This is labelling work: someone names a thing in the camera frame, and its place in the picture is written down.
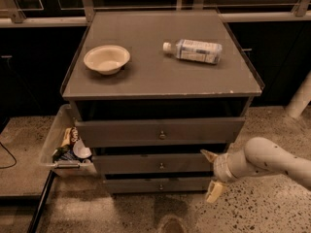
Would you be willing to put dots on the clear plastic storage bin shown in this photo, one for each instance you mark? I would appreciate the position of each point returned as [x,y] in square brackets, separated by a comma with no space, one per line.
[63,168]

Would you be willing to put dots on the metal railing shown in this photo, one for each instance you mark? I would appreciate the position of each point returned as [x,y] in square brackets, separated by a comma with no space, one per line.
[30,13]

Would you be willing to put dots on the grey drawer cabinet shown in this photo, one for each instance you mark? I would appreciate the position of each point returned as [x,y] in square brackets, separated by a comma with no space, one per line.
[157,85]

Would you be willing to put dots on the snack bag in bin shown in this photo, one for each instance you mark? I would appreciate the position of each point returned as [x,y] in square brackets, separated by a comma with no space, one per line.
[71,136]

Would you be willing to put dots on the clear plastic water bottle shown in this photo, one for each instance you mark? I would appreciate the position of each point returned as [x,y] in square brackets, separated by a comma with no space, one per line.
[191,50]

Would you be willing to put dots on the white cup in bin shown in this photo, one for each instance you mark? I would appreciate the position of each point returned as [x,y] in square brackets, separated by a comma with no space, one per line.
[80,150]

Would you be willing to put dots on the grey bottom drawer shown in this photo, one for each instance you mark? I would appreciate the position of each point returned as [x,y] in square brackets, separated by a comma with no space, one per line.
[157,185]

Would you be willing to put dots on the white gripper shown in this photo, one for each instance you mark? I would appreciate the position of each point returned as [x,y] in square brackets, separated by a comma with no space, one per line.
[221,168]

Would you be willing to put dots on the grey top drawer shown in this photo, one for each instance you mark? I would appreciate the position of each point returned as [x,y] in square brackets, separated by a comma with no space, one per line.
[159,132]

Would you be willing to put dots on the white post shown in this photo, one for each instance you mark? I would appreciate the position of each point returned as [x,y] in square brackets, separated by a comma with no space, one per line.
[301,99]

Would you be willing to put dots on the grey drawer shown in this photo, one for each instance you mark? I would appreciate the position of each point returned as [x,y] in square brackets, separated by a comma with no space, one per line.
[157,185]
[159,132]
[152,163]

